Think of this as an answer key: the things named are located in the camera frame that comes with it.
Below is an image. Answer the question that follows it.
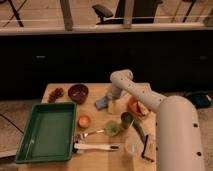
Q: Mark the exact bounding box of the green handled metal spoon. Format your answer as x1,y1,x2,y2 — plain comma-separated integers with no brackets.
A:
76,120,120,139

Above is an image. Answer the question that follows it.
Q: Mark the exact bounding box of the cut apple piece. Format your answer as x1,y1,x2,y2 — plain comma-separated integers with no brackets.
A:
138,102,150,116

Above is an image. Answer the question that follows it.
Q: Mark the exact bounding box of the green plastic tray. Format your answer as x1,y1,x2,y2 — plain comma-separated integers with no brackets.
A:
15,102,76,164

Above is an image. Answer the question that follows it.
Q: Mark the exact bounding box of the blue sponge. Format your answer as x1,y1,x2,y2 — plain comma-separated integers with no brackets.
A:
95,96,109,110

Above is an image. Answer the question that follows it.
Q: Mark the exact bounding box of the black office chair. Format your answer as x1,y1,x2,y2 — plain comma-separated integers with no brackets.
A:
92,0,161,25

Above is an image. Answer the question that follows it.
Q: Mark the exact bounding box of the wooden table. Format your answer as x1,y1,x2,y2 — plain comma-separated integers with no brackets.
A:
18,83,156,171

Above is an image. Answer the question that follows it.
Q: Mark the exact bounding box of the small orange fruit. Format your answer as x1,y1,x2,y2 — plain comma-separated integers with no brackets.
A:
78,115,91,129

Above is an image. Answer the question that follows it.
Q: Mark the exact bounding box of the green cucumber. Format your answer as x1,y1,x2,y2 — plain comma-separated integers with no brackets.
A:
133,120,146,144

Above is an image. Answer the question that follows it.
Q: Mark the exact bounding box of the orange bowl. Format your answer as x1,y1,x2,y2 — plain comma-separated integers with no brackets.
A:
128,97,145,118

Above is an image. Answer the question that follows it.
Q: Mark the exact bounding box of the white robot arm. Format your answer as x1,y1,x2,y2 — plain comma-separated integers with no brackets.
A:
107,69,205,171

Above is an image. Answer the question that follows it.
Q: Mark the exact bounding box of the dark red bowl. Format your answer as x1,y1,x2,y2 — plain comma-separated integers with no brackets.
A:
68,84,89,104

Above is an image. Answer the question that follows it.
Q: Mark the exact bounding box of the wooden scrub brush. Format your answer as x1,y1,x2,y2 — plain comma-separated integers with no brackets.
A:
142,134,156,162

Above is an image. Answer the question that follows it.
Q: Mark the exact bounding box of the metal cup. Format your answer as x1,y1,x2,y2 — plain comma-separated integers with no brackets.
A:
121,112,133,129

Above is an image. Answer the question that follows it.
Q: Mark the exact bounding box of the bunch of dark grapes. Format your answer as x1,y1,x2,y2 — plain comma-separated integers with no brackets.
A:
48,87,64,103

